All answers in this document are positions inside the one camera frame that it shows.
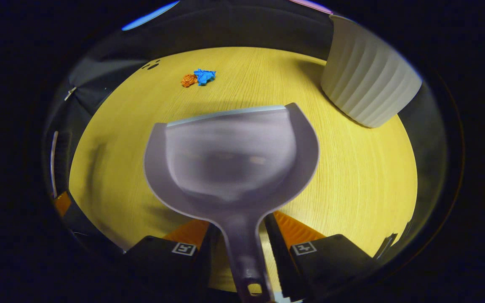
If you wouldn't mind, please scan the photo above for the grey dustpan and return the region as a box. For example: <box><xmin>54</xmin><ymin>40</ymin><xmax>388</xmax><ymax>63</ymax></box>
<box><xmin>144</xmin><ymin>102</ymin><xmax>320</xmax><ymax>303</ymax></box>

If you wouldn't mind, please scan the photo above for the white ribbed garbage bin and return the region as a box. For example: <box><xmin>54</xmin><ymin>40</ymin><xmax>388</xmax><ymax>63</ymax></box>
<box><xmin>321</xmin><ymin>15</ymin><xmax>423</xmax><ymax>128</ymax></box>

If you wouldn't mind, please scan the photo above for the white cable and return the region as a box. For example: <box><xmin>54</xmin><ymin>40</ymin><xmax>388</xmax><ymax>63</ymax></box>
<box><xmin>50</xmin><ymin>130</ymin><xmax>59</xmax><ymax>199</ymax></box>

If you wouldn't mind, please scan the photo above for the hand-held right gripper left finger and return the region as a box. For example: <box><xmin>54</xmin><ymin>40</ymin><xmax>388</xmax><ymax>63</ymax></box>
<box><xmin>123</xmin><ymin>218</ymin><xmax>222</xmax><ymax>297</ymax></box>

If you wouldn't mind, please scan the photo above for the blue paper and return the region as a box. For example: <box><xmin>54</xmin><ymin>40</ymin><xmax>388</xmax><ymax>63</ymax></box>
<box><xmin>194</xmin><ymin>69</ymin><xmax>216</xmax><ymax>86</ymax></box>

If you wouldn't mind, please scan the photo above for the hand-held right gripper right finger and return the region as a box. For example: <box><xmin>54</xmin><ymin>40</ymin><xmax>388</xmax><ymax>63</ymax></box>
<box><xmin>264</xmin><ymin>210</ymin><xmax>378</xmax><ymax>300</ymax></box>

